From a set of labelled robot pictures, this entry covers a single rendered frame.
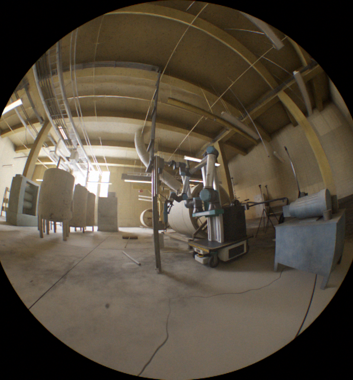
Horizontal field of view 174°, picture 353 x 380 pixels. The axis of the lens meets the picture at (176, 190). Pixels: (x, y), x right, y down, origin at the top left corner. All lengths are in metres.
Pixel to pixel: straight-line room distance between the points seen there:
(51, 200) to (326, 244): 4.73
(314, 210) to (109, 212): 7.87
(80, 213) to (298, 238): 6.41
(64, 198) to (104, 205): 4.15
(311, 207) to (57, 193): 4.71
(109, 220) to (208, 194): 6.75
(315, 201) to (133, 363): 1.52
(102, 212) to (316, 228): 7.99
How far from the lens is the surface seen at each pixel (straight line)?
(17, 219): 6.32
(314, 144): 6.27
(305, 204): 1.23
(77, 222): 5.92
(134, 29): 6.22
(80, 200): 5.99
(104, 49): 6.60
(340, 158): 11.02
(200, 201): 1.97
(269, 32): 3.76
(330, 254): 1.12
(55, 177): 4.01
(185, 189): 1.85
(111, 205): 7.57
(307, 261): 1.23
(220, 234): 1.78
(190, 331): 0.88
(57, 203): 3.87
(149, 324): 0.95
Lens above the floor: 0.73
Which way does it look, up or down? 14 degrees up
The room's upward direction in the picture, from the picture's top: 3 degrees counter-clockwise
